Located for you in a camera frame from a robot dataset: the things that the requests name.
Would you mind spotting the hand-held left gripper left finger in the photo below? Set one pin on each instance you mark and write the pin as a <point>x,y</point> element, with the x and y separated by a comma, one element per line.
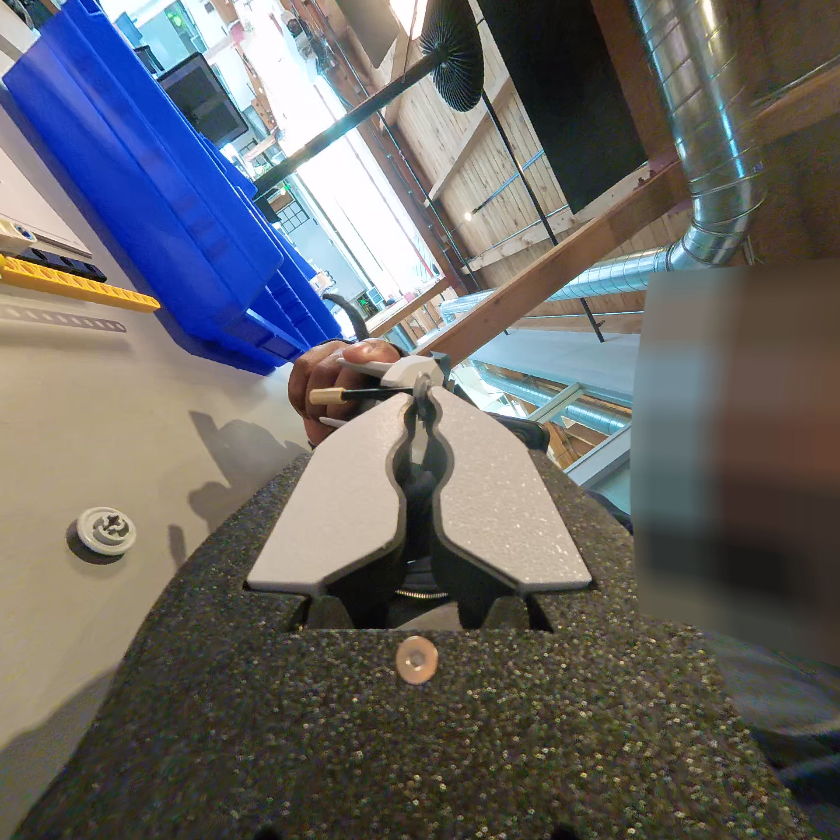
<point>328,512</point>

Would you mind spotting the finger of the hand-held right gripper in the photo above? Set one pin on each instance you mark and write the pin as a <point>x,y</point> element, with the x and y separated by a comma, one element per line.
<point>338,421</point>
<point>407,373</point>

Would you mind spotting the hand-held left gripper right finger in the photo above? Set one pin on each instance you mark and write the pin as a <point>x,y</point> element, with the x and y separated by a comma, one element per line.
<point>505,518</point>

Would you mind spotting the tan lego bush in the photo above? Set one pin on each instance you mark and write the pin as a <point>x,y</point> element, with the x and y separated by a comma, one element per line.
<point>323,396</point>

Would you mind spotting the black lego axle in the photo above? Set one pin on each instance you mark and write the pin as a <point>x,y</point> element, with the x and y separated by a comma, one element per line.
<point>374,394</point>

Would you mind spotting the grey lego connector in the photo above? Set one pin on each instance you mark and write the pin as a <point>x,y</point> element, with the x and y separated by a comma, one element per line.
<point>417,453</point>

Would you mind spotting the grey lego wheel hub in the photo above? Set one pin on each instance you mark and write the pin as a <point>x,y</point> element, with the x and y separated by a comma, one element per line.
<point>105,528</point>

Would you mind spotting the grey lego beam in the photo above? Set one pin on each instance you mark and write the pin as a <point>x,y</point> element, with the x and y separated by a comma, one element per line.
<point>65,318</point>

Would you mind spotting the yellow lego beam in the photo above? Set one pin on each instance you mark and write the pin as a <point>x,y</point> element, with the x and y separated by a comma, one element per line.
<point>79,285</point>

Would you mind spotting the black lego beam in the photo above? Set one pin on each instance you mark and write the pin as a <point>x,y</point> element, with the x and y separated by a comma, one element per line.
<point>65,262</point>

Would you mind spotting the lego vehicle assembly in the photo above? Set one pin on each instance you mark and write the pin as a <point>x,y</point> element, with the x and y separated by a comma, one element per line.
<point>19,229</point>

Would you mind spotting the lego instruction booklet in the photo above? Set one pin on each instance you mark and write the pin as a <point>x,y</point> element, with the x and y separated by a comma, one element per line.
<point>26,190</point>

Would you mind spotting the person's right hand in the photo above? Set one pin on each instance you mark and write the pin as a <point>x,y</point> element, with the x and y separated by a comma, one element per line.
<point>315,374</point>

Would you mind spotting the wooden beam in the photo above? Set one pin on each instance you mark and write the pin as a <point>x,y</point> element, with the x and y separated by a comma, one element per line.
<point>558,262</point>

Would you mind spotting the black pole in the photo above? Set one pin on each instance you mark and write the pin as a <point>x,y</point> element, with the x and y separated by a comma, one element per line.
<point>341,128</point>

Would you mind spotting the black ceiling panel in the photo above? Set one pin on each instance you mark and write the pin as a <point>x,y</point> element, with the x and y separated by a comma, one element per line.
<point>564,98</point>

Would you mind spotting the black ceiling fan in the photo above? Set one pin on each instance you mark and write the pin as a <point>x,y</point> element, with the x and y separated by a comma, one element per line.
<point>456,52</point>

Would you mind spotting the large blue plastic bin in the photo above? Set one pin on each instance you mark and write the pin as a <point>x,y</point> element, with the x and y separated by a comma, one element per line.
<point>131,164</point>

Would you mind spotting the black computer monitor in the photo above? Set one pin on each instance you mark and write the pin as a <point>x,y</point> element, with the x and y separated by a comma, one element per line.
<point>203,98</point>

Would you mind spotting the silver ventilation duct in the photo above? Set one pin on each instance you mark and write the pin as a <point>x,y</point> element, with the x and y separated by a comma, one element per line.
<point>709,131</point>

